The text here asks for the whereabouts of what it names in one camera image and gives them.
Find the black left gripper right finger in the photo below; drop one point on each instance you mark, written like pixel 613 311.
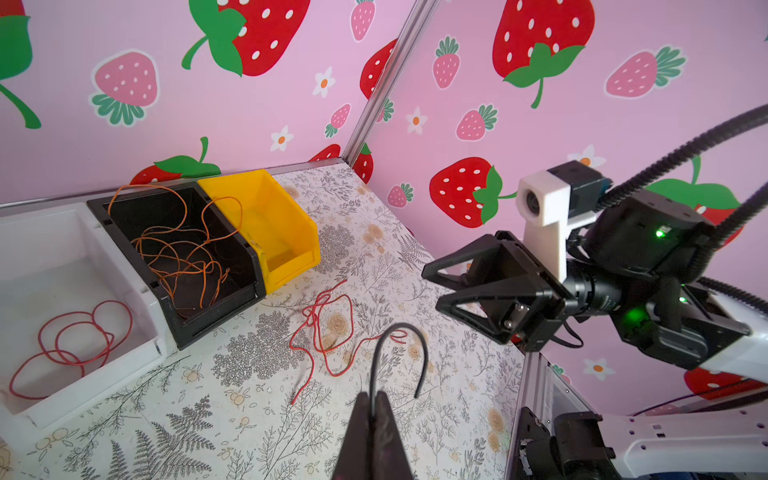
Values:
pixel 390 461

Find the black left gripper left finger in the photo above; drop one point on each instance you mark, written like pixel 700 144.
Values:
pixel 355 458

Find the yellow plastic storage bin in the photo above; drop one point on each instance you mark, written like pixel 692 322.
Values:
pixel 285 238

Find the aluminium right corner post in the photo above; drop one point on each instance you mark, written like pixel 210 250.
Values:
pixel 409 36

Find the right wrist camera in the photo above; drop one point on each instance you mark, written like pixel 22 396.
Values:
pixel 555 202

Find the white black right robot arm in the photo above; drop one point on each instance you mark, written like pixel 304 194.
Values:
pixel 592 248

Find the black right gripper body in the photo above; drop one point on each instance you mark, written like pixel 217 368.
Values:
pixel 532 271

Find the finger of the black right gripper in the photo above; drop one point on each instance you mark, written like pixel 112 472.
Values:
pixel 486 265
pixel 530 315

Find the white translucent storage bin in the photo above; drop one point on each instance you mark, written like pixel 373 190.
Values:
pixel 77 322

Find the black plastic storage bin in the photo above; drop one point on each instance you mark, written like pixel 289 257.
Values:
pixel 194 261

